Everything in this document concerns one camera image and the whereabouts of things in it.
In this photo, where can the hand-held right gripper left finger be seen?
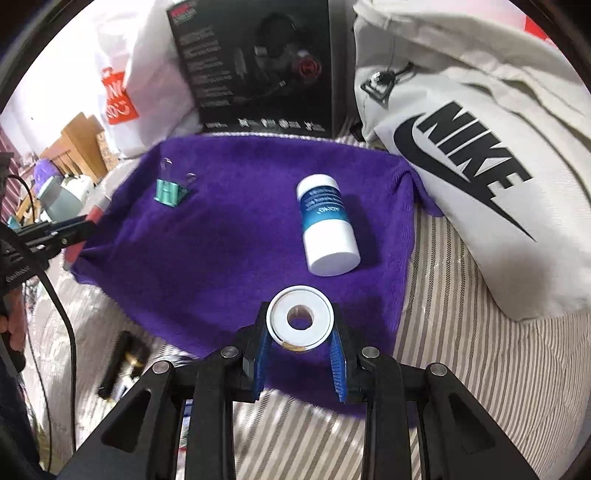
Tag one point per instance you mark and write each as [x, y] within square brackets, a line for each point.
[258, 362]

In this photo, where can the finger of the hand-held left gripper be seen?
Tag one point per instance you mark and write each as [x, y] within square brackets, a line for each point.
[55, 233]

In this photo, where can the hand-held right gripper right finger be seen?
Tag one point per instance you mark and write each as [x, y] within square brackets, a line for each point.
[337, 369]

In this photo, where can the white tape roll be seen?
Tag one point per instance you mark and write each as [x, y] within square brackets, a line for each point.
[281, 323]

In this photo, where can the pink pen-shaped tool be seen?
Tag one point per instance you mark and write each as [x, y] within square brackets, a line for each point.
[98, 211]

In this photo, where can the teal binder clip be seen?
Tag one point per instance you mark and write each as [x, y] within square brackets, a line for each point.
[168, 193]

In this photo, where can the gold and brown lighter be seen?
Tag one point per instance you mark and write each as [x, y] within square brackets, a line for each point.
[136, 360]

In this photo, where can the white bottle with blue label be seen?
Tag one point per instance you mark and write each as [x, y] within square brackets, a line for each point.
[328, 240]

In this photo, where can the black rectangular case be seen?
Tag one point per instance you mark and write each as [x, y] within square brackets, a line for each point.
[115, 364]

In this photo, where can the person's left hand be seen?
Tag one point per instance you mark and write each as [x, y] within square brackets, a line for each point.
[14, 323]

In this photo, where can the grey-green water bottle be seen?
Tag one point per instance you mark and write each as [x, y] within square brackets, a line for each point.
[62, 198]

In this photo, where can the wooden bedside stand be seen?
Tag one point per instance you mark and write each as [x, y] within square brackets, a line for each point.
[78, 143]

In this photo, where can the purple towel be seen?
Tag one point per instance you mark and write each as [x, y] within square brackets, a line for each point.
[207, 258]

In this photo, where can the white plastic bag, red logo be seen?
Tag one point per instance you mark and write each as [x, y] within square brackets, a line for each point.
[152, 92]

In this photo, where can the grey bag with black logo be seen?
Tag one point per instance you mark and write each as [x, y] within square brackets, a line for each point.
[461, 221]

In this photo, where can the black headset box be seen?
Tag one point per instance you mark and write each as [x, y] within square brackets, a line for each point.
[221, 69]

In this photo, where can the red paper bag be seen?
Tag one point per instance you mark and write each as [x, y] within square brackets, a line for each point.
[538, 16]

